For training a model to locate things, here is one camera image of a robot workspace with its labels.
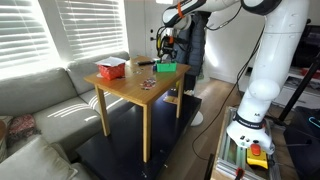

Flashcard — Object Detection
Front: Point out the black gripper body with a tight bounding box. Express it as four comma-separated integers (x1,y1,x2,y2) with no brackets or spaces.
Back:
158,28,178,51

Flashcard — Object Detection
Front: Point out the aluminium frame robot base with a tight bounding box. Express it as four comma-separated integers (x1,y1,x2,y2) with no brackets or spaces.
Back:
210,105,281,180

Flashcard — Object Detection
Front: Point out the green plastic box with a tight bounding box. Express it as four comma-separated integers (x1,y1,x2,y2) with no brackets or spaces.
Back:
155,59,178,73

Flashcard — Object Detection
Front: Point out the red patterned box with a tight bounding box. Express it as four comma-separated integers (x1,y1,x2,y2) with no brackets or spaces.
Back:
97,63,127,81

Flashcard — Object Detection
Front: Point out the yellow emergency stop box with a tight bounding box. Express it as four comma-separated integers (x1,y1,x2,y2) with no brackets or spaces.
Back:
246,141,269,170

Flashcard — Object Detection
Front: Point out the yellow pole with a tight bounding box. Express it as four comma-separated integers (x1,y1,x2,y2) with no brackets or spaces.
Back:
156,33,163,51

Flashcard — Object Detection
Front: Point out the dark blue puffer jacket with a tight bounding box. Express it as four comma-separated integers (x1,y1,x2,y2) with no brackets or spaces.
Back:
174,11,209,77

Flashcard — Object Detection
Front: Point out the white door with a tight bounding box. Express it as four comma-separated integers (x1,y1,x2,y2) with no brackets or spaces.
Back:
143,0,168,61

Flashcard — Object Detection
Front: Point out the wooden square table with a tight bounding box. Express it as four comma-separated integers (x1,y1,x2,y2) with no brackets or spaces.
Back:
83,55,192,164

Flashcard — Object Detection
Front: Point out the white paper sheet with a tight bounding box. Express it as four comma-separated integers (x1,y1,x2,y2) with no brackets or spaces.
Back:
94,56,128,68

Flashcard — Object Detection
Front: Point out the white coat rack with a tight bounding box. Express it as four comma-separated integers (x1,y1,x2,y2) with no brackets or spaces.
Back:
190,110,205,127

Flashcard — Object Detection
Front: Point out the white window blind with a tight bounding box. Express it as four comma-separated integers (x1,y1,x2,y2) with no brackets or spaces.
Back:
0,0,63,81
54,0,129,61

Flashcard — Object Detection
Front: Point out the black low platform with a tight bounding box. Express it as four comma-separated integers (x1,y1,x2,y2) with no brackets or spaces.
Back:
75,88,203,180

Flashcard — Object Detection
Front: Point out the black tripod stand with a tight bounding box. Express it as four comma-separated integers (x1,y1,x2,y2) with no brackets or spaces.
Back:
277,59,320,123

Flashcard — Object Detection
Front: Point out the red clamp knob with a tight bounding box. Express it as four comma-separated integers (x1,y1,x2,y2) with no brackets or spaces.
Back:
234,167,245,179

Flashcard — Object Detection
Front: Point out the grey fabric sofa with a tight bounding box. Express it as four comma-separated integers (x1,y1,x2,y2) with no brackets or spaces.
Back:
0,50,134,180

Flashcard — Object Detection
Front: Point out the white low cabinet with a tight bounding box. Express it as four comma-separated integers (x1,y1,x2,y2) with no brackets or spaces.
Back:
278,66,320,109

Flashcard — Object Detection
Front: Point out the floral patterned cushion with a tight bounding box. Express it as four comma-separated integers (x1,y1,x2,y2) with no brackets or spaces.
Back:
7,113,42,141

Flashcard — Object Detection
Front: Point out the black case with cyan mark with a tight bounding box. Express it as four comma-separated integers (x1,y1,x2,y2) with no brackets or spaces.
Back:
283,105,320,180

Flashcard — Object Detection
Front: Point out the grey throw pillow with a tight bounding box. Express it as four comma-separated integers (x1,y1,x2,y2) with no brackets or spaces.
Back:
0,134,79,180

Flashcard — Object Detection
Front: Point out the orange cable clip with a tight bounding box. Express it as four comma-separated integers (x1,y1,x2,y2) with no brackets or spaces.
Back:
176,1,185,19

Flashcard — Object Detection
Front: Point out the thin black floor cable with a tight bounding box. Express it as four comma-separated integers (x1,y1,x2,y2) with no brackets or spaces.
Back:
191,79,241,162

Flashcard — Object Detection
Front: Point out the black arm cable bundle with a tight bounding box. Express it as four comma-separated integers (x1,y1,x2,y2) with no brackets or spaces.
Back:
162,0,268,84

